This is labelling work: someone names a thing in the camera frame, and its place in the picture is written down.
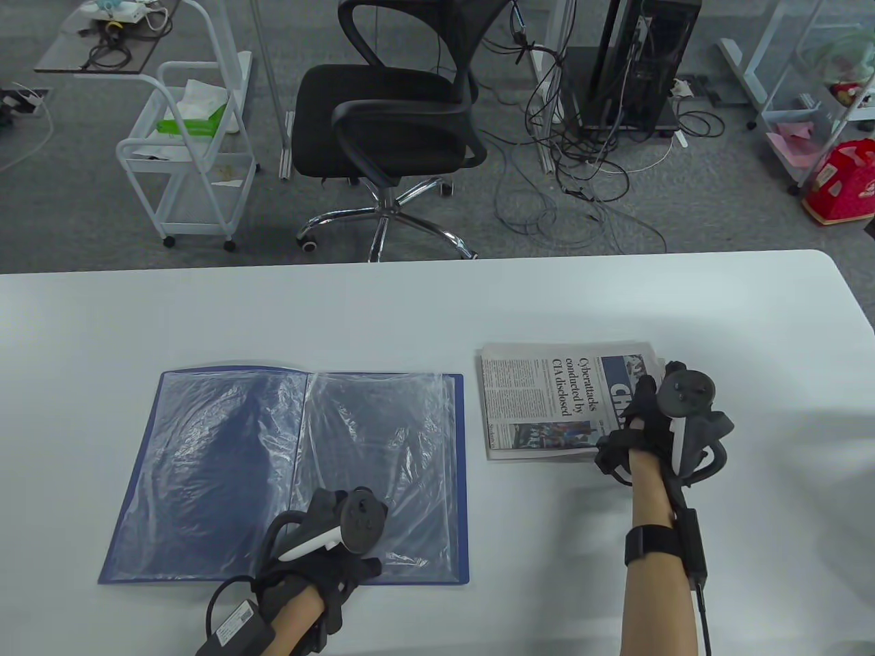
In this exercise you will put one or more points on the black office chair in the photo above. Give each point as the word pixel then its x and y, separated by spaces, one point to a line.
pixel 376 116

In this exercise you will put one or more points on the white shelf rack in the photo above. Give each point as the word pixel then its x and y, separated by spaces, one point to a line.
pixel 830 147

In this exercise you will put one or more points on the grey round hand controller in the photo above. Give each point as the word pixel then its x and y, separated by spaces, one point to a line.
pixel 362 519
pixel 685 389

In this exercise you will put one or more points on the dark side table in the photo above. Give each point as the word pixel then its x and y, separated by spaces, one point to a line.
pixel 68 51

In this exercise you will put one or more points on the green packet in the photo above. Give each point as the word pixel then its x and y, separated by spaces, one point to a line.
pixel 191 126

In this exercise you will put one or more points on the person's right hand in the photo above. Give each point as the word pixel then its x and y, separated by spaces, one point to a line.
pixel 646 437

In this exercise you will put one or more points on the black power strip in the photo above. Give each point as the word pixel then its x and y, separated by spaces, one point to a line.
pixel 24 99

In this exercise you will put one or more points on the white desk frame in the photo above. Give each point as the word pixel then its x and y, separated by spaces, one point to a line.
pixel 731 51

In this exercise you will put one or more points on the newspaper with blue masthead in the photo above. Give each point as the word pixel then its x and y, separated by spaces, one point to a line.
pixel 540 389

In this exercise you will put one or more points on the green plastic bag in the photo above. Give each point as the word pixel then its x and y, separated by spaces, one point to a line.
pixel 844 55

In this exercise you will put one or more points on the red plush toy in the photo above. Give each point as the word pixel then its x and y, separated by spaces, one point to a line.
pixel 847 92

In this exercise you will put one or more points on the person's left hand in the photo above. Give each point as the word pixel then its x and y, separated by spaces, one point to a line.
pixel 314 574

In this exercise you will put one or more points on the newspaper with green building photo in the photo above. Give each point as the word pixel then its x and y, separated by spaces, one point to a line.
pixel 519 458

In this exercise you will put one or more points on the white cloth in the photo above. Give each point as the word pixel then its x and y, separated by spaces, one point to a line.
pixel 202 92

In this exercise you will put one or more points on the red bag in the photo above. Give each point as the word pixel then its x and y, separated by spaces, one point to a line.
pixel 844 184

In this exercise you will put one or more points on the black computer tower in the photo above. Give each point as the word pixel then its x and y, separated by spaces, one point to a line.
pixel 649 61

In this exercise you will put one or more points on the white device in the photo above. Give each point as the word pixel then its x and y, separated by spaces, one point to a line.
pixel 119 8

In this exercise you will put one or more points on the white wheeled cart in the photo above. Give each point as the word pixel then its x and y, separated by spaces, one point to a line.
pixel 179 205

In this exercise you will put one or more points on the person's right forearm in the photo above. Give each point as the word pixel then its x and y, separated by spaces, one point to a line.
pixel 660 601

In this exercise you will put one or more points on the metal pole stand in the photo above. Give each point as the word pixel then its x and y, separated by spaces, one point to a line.
pixel 268 61

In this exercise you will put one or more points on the blue file folder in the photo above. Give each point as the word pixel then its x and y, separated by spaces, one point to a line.
pixel 205 478

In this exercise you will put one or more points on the pink paper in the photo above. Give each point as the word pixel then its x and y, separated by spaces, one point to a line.
pixel 793 150

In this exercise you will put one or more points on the white desk leg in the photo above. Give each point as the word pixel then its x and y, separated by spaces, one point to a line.
pixel 555 20

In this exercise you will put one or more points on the black wrist sensor box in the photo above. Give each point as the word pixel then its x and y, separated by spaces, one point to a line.
pixel 236 625
pixel 690 540

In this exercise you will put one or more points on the person's left forearm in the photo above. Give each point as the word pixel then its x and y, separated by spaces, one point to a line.
pixel 294 622

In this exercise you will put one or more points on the white power adapter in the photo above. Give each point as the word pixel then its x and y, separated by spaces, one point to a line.
pixel 681 87

